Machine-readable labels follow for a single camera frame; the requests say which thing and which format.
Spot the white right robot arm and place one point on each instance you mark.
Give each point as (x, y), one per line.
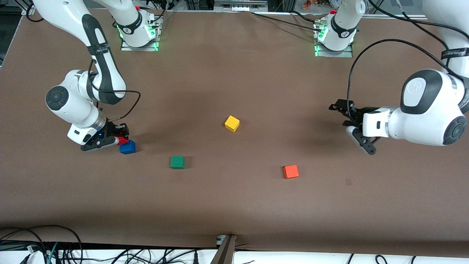
(73, 106)

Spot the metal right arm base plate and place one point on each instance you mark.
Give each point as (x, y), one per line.
(126, 48)

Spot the green wooden block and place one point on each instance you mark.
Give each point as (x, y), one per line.
(177, 162)

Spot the yellow wooden block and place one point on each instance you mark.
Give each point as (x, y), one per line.
(232, 124)

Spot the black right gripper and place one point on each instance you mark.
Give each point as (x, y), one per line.
(114, 129)

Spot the blue wooden block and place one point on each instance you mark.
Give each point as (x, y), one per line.
(128, 148)

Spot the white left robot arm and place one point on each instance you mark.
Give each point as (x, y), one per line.
(421, 121)

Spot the silver corner bracket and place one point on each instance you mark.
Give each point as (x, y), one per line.
(26, 11)

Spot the red wooden block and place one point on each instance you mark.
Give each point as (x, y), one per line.
(124, 142)

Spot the orange wooden block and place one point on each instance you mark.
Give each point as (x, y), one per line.
(291, 172)

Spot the grey metal camera mount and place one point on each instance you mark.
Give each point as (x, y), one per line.
(225, 253)

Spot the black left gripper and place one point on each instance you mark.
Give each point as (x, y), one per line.
(354, 111)

